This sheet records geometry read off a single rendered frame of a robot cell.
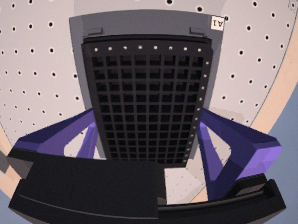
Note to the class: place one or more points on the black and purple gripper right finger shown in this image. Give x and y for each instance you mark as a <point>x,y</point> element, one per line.
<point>252,153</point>

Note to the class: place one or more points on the black well plate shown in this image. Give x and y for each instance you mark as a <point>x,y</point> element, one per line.
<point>134,133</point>

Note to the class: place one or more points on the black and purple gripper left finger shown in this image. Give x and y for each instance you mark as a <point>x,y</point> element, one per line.
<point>53,139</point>

